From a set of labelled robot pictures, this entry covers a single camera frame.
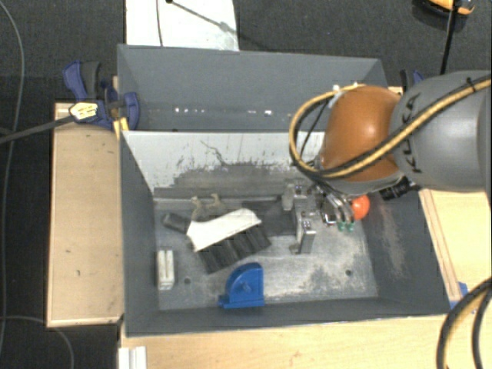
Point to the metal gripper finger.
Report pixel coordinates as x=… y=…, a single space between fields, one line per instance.
x=307 y=242
x=288 y=200

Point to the pale wood board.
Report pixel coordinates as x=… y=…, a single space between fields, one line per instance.
x=84 y=221

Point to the grey metal bin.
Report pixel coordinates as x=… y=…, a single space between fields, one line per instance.
x=230 y=87

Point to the small dark grey block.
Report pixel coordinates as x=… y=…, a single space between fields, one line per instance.
x=175 y=222

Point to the orange ball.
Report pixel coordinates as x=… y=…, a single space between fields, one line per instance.
x=361 y=207

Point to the blue rounded plastic block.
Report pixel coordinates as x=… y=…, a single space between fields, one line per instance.
x=244 y=286

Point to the black cylinder on white bracket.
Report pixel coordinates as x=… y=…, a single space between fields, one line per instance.
x=394 y=191

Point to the white brush with black bristles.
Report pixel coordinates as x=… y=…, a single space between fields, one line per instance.
x=223 y=229

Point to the small white block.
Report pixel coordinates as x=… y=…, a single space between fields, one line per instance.
x=165 y=269

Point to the tan toy animal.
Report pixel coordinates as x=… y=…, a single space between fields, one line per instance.
x=201 y=206

